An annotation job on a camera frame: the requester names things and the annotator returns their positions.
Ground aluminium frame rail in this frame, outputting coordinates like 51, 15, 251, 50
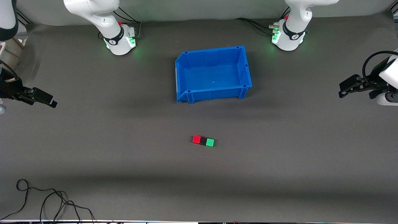
15, 9, 34, 26

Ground black left base cables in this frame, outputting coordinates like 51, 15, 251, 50
235, 18, 278, 35

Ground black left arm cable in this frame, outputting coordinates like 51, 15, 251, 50
362, 51, 398, 88

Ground beige plastic crate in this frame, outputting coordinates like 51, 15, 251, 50
0, 37, 20, 64

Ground blue plastic bin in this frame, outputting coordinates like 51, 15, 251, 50
175, 46, 252, 104

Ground thin black loose cable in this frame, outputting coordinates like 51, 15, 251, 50
0, 179, 67, 221
39, 190, 95, 224

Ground black right base cables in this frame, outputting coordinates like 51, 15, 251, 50
98, 6, 142, 41

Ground black base cables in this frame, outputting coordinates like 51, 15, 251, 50
235, 18, 278, 35
98, 6, 142, 41

